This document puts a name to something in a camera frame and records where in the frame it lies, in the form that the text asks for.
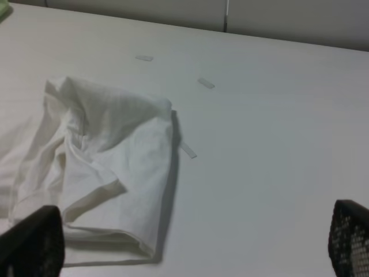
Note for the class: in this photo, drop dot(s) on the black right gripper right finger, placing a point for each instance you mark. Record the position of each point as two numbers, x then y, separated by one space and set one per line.
348 239

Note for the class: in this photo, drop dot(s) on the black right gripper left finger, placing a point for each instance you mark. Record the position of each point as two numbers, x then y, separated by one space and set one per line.
35 245

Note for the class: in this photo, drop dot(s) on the white short sleeve shirt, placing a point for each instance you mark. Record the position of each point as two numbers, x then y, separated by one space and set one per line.
102 155

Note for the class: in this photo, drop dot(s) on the green plastic tray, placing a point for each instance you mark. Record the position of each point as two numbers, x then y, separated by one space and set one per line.
5 10

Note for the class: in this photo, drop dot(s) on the clear tape strip near shirt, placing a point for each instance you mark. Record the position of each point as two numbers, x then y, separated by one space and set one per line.
188 150

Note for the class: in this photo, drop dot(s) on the clear tape strip right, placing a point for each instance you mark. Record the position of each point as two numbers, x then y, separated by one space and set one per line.
206 83

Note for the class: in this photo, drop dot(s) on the clear tape strip middle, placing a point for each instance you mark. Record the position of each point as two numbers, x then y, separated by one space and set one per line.
144 58

